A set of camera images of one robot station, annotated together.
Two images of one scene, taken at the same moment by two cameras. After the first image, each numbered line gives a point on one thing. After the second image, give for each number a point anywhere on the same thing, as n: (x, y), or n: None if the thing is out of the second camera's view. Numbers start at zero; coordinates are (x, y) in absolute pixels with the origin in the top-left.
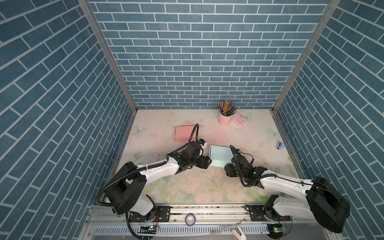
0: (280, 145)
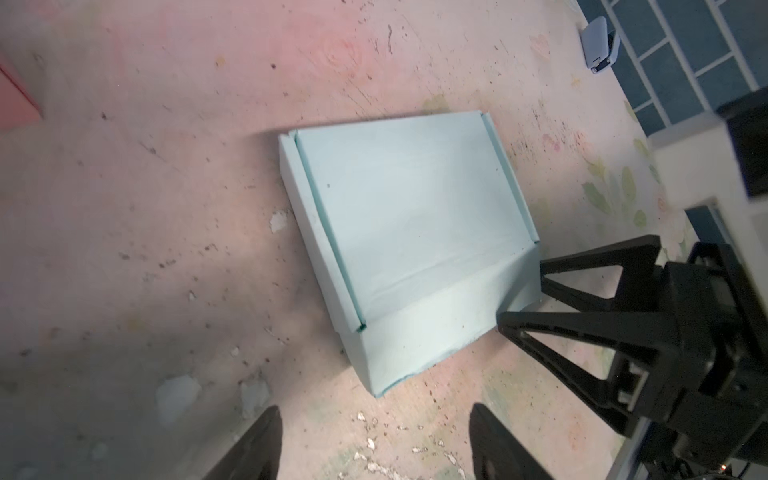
0: (602, 46)
